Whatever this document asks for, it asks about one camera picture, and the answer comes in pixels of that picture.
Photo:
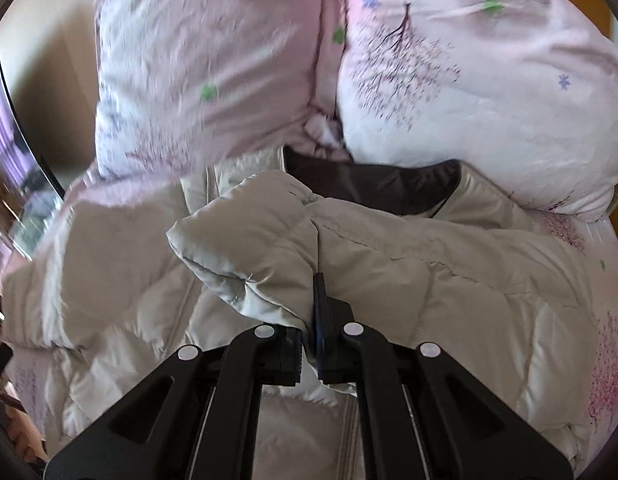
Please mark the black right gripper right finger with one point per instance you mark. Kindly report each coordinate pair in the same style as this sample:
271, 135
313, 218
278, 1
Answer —
422, 414

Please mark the pink floral right pillow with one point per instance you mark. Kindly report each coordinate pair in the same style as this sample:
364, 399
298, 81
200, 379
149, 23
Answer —
524, 91

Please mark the pink floral pillow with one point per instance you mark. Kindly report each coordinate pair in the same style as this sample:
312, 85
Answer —
183, 84
524, 91

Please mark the glass bedside cabinet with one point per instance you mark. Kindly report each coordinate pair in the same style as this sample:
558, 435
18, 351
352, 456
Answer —
30, 194

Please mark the pink floral bed sheet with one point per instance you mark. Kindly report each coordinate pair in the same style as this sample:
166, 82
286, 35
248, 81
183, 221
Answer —
589, 339

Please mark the pink floral left pillow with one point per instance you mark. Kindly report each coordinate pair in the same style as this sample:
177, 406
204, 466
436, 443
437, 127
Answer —
183, 84

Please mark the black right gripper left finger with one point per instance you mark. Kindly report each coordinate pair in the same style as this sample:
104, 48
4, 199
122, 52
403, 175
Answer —
195, 416

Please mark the beige puffer down jacket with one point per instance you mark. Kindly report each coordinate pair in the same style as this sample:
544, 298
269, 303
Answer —
299, 279

